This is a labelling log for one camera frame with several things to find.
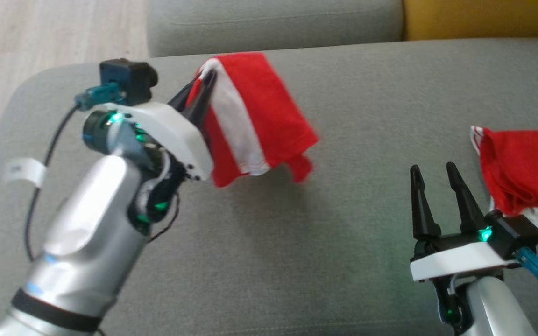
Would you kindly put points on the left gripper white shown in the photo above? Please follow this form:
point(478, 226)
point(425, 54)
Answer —
point(171, 130)

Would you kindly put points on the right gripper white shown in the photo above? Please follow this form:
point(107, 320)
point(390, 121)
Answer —
point(456, 259)

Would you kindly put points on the red shorts with white stripe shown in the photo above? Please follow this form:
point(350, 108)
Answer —
point(269, 107)

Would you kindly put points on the red white numbered jersey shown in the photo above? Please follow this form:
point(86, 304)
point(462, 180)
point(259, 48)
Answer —
point(526, 163)

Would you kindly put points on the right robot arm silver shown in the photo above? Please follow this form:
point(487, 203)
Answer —
point(493, 308)

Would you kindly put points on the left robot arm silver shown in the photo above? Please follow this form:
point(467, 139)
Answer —
point(87, 233)

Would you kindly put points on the grey sofa back cushion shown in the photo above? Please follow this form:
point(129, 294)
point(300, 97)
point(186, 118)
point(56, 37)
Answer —
point(273, 23)

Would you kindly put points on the grey sofa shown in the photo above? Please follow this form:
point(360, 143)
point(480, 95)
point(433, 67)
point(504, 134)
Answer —
point(343, 116)

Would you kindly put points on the yellow sofa cushion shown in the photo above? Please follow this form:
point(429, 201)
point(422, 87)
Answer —
point(484, 18)

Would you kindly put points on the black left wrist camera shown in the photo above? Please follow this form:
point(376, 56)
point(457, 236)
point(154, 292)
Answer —
point(129, 79)

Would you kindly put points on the teal left camera connector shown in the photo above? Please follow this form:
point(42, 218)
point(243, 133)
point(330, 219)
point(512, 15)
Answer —
point(101, 95)

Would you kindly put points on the teal camera connector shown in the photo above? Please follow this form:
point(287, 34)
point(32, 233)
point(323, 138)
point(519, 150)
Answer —
point(535, 268)
point(101, 95)

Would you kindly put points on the teal right camera connector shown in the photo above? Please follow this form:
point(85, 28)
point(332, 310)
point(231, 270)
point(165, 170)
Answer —
point(535, 268)

